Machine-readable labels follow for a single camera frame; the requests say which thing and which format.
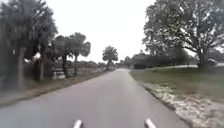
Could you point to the grey asphalt path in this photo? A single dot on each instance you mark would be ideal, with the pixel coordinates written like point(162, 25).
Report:
point(106, 100)

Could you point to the dark hedge with trees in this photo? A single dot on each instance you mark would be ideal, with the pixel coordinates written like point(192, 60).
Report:
point(156, 60)

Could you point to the pale road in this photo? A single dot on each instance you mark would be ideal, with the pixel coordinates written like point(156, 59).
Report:
point(180, 66)

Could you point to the robot's own part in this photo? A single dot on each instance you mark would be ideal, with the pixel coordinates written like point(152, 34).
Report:
point(77, 124)
point(150, 123)

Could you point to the brown grassy verge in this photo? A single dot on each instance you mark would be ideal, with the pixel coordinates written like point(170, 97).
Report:
point(40, 87)

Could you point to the green grass field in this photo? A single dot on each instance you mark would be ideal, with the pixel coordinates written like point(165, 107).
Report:
point(186, 80)

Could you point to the large leafy tree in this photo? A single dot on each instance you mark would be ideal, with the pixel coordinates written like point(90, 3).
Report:
point(186, 23)

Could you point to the pale sandy strip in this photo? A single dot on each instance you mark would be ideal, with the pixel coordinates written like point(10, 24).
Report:
point(196, 110)

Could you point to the group of palm trees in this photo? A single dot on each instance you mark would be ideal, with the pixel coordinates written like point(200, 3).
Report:
point(23, 20)

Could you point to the vehicle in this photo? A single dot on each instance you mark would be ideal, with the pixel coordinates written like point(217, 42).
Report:
point(212, 62)

